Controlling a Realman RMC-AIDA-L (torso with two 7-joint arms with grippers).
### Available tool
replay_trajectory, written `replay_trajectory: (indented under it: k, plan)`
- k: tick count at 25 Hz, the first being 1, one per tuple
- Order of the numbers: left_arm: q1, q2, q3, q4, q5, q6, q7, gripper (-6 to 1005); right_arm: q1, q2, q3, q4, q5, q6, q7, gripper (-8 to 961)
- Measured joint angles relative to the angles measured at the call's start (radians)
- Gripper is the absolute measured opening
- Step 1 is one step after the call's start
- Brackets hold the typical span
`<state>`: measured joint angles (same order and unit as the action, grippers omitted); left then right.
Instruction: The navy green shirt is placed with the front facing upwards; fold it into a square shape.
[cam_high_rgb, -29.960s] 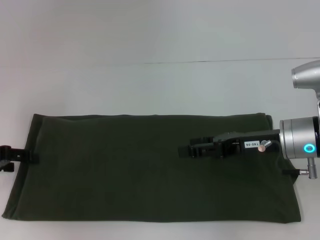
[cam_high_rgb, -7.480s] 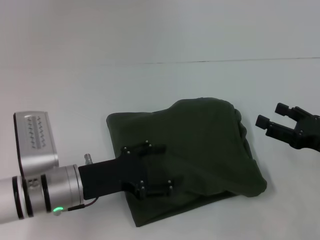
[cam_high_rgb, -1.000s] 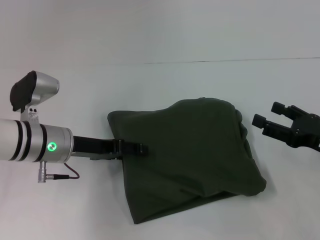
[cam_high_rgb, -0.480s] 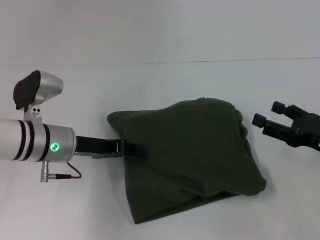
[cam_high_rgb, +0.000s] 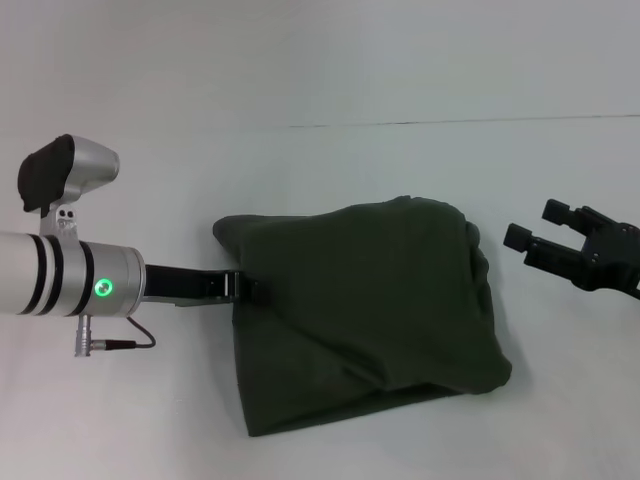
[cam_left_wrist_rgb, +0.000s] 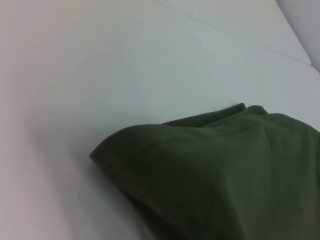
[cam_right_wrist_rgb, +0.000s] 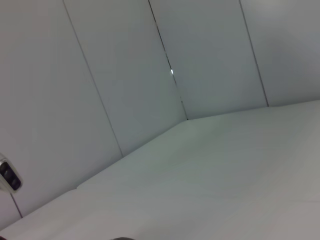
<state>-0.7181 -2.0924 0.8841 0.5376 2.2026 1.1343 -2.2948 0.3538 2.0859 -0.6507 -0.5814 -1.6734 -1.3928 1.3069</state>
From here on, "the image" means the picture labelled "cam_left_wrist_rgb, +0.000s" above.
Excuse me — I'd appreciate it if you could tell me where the dark green FREE t-shirt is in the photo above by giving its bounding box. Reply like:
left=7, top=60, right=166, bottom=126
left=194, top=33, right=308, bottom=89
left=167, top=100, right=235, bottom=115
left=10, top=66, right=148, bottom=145
left=89, top=102, right=320, bottom=240

